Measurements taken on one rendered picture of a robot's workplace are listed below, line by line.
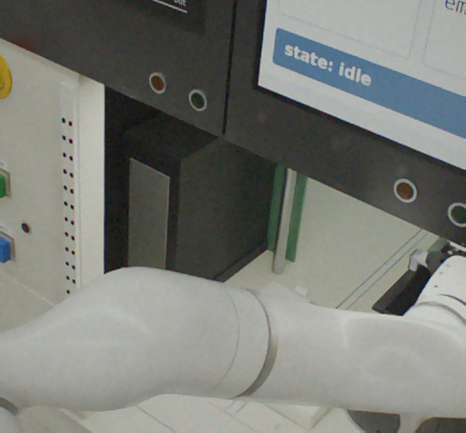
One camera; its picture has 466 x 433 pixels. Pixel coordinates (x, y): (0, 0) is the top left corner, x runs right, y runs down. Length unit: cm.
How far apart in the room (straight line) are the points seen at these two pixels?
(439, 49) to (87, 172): 48
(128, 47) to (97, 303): 34
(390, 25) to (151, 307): 28
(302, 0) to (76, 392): 36
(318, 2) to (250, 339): 27
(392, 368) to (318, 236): 89
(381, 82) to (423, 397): 27
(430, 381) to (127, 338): 29
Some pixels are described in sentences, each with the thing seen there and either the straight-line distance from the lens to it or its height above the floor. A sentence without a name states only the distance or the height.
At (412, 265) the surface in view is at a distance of 120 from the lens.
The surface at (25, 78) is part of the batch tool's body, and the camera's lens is 105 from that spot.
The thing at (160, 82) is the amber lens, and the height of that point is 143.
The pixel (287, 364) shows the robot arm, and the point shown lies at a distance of 73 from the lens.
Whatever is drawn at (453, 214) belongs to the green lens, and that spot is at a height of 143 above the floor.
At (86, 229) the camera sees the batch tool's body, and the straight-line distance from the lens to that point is 109.
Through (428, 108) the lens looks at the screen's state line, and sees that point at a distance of 73.
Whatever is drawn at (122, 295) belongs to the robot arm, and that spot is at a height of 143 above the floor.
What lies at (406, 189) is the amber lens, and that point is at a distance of 77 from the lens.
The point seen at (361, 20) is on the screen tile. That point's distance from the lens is 74.
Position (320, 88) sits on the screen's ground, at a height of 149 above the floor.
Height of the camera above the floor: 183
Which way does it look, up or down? 34 degrees down
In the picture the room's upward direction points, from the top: 5 degrees clockwise
